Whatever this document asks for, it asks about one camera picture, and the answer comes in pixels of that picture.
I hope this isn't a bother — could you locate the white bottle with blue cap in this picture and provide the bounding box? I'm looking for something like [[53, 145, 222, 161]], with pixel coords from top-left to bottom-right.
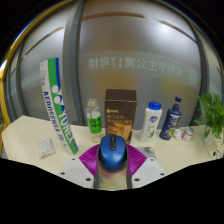
[[138, 101, 163, 144]]

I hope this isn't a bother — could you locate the small crumpled white wrapper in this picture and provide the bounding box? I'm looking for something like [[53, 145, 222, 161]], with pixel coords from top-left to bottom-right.
[[172, 128, 184, 141]]

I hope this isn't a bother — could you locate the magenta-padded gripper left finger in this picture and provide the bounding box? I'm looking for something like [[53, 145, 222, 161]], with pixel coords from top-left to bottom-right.
[[59, 143, 102, 190]]

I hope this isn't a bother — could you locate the blue and black computer mouse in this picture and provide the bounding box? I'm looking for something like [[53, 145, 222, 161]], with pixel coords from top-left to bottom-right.
[[97, 134, 129, 174]]

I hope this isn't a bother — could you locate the green potted plant, white pot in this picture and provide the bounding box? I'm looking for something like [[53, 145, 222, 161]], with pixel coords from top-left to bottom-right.
[[192, 91, 224, 159]]

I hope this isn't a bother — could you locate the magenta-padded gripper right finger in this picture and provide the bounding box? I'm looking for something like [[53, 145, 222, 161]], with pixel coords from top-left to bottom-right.
[[125, 143, 167, 190]]

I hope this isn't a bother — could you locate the white green shuttlecock tube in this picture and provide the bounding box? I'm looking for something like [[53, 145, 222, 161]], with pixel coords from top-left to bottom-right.
[[39, 57, 79, 156]]

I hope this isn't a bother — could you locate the small patterned tissue packet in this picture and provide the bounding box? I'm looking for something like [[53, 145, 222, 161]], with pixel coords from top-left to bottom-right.
[[36, 137, 57, 159]]

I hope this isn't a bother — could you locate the clear bottle with green label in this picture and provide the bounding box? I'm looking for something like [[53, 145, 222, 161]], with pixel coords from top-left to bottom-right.
[[85, 98, 103, 144]]

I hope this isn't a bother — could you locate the brown cracker box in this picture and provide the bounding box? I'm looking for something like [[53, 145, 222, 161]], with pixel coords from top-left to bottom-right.
[[104, 88, 138, 145]]

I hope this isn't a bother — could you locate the dark blue shampoo bottle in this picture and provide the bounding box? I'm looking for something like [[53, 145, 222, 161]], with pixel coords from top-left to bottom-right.
[[158, 96, 183, 141]]

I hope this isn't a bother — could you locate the floral pastel mouse pad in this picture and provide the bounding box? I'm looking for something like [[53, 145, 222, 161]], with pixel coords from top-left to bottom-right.
[[94, 145, 157, 191]]

